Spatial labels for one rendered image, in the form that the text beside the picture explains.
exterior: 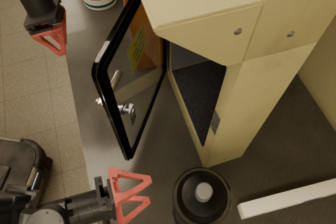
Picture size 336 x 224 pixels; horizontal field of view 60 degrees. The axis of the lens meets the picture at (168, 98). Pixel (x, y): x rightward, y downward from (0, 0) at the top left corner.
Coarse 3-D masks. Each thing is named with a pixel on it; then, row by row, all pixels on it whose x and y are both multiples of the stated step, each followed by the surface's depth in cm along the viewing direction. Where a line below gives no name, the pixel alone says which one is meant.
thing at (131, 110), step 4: (132, 104) 57; (124, 108) 57; (128, 108) 57; (132, 108) 57; (124, 112) 58; (128, 112) 57; (132, 112) 57; (132, 116) 59; (132, 120) 60; (132, 124) 61
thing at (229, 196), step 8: (192, 168) 55; (200, 168) 55; (208, 168) 55; (176, 184) 54; (224, 184) 54; (176, 192) 53; (176, 200) 52; (176, 208) 52; (176, 216) 64; (184, 216) 51; (224, 216) 51
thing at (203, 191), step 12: (192, 180) 53; (204, 180) 53; (216, 180) 53; (180, 192) 52; (192, 192) 52; (204, 192) 49; (216, 192) 52; (180, 204) 51; (192, 204) 51; (204, 204) 51; (216, 204) 51; (192, 216) 50; (204, 216) 50; (216, 216) 50
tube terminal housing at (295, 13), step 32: (288, 0) 30; (320, 0) 32; (256, 32) 33; (288, 32) 35; (320, 32) 37; (256, 64) 39; (288, 64) 42; (224, 96) 47; (256, 96) 48; (192, 128) 78; (224, 128) 56; (256, 128) 63; (224, 160) 78
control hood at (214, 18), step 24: (144, 0) 29; (168, 0) 29; (192, 0) 29; (216, 0) 29; (240, 0) 29; (168, 24) 28; (192, 24) 28; (216, 24) 29; (240, 24) 31; (192, 48) 32; (216, 48) 33; (240, 48) 34
